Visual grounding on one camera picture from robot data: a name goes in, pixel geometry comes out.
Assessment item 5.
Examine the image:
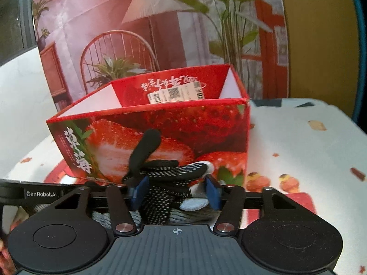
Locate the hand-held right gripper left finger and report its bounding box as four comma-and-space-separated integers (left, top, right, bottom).
54, 176, 150, 237

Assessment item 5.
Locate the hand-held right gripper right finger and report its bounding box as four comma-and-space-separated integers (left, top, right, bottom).
205, 175, 297, 237

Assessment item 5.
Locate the black white-dotted glove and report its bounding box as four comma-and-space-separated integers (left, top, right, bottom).
123, 129, 215, 226

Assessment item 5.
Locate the grey knitted cloth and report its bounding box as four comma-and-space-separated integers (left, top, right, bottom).
91, 205, 220, 228

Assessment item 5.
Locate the red strawberry print cardboard box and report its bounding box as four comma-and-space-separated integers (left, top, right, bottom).
46, 64, 252, 192

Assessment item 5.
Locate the person's left hand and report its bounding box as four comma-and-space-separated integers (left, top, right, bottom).
0, 229, 16, 275

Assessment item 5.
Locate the white printed tablecloth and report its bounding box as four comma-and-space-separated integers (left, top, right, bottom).
0, 97, 367, 275

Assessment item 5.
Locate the dark window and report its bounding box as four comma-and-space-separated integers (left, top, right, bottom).
0, 0, 38, 67

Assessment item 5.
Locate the wooden panel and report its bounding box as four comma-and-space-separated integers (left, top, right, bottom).
277, 0, 362, 101

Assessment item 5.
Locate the teal curtain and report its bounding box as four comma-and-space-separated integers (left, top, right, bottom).
348, 0, 367, 128

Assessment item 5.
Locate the printed room scene wall backdrop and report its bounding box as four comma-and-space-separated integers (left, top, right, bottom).
31, 0, 291, 114

